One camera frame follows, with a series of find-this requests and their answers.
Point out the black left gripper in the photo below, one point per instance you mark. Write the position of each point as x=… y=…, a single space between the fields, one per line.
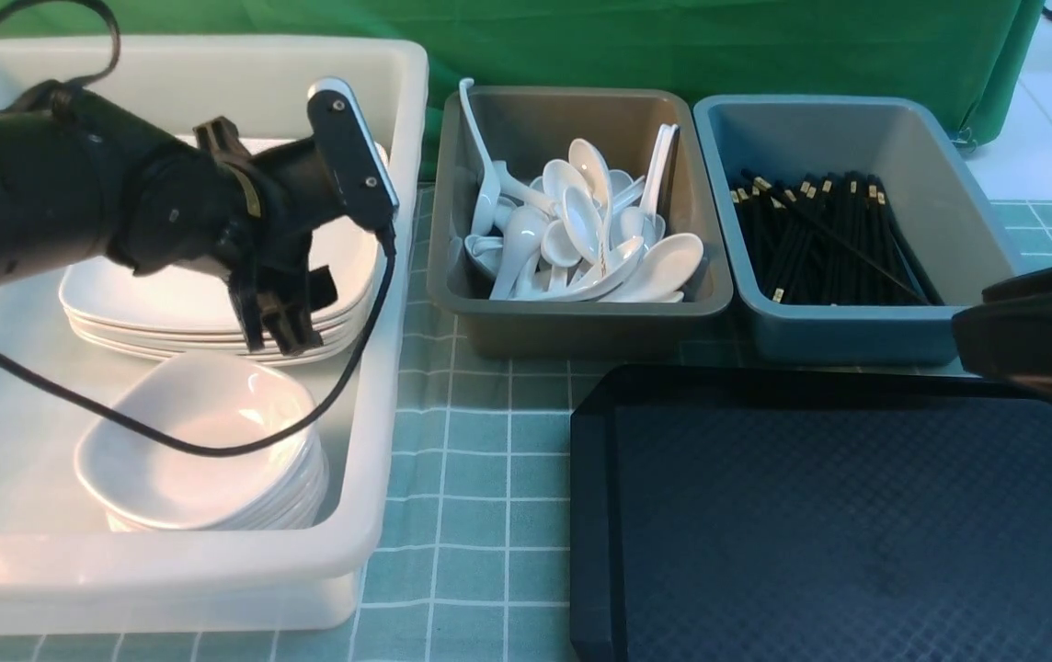
x=217 y=209

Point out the large white square plate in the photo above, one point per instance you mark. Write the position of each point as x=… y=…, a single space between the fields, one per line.
x=178 y=300

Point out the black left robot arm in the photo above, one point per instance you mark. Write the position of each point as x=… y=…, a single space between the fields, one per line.
x=81 y=178

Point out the stack of small white dishes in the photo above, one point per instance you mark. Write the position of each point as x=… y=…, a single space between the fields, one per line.
x=216 y=403

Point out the stack of white square plates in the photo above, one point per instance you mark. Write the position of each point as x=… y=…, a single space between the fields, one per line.
x=158 y=345

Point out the brown plastic bin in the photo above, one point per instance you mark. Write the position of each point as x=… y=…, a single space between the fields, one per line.
x=526 y=126

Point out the pile of white spoons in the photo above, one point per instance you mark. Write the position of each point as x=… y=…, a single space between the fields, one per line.
x=582 y=232

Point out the green checkered tablecloth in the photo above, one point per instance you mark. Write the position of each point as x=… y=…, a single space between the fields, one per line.
x=472 y=563

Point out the large white plastic bin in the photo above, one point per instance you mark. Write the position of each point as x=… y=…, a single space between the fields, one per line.
x=61 y=569

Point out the pile of black chopsticks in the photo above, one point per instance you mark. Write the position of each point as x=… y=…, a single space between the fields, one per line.
x=828 y=240

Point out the grey-blue plastic bin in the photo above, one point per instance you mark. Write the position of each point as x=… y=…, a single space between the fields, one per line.
x=943 y=217

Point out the black serving tray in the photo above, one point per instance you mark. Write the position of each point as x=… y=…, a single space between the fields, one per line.
x=756 y=515

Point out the green backdrop cloth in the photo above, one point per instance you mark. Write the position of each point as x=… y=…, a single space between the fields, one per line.
x=959 y=59

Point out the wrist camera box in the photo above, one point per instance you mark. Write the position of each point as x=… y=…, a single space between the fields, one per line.
x=357 y=173

